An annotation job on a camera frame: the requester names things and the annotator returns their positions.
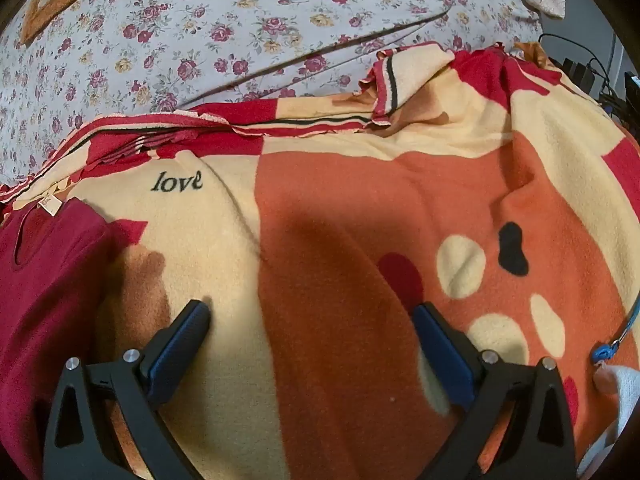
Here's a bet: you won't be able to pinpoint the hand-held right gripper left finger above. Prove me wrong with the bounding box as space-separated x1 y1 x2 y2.
42 299 211 480

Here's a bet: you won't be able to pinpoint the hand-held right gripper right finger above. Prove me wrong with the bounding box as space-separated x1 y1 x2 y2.
412 302 578 480

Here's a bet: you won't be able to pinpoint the dark red shirt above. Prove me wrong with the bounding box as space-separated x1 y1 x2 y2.
0 197 115 480

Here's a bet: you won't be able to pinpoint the orange red printed fleece blanket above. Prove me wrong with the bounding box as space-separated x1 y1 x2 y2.
0 45 640 480

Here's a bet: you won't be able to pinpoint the white glove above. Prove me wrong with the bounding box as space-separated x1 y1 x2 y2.
575 364 640 480

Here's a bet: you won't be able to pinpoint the floral quilt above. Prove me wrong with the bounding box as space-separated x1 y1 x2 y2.
0 0 545 183

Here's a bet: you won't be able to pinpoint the blue cord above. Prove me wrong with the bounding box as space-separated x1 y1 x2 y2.
591 287 640 365

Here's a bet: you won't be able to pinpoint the black cables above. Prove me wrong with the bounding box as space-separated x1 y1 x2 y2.
539 32 640 128

